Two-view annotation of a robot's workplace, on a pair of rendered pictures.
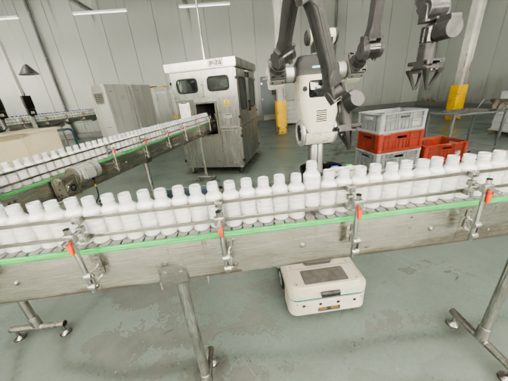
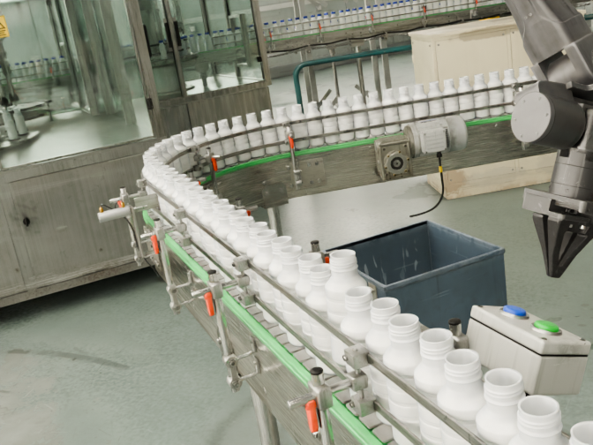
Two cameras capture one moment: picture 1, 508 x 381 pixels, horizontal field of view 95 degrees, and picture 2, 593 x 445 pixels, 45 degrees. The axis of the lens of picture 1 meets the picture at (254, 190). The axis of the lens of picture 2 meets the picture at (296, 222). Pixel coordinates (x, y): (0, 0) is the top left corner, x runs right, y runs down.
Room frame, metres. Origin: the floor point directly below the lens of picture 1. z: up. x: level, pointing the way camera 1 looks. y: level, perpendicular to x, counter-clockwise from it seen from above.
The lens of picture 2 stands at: (0.44, -1.10, 1.55)
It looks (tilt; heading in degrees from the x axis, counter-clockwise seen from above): 17 degrees down; 73
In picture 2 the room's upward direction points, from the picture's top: 9 degrees counter-clockwise
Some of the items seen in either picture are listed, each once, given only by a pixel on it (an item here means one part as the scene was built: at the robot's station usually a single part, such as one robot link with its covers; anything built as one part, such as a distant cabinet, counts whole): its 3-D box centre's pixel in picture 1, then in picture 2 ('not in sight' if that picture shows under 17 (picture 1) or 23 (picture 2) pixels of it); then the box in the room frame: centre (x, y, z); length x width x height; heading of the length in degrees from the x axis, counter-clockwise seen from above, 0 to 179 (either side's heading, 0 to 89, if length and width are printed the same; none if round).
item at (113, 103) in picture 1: (119, 124); not in sight; (6.28, 3.28, 0.96); 0.82 x 0.50 x 1.91; 166
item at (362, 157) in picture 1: (385, 156); not in sight; (2.81, -1.69, 0.55); 0.61 x 0.41 x 0.22; 101
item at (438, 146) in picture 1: (432, 149); not in sight; (2.96, -2.39, 0.55); 0.61 x 0.41 x 0.22; 97
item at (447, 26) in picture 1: (442, 20); not in sight; (0.91, -0.67, 1.60); 0.12 x 0.09 x 0.12; 4
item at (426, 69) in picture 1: (426, 75); not in sight; (0.93, -0.67, 1.44); 0.07 x 0.07 x 0.09; 4
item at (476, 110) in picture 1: (463, 131); not in sight; (4.11, -3.81, 0.49); 1.05 x 0.55 x 0.99; 94
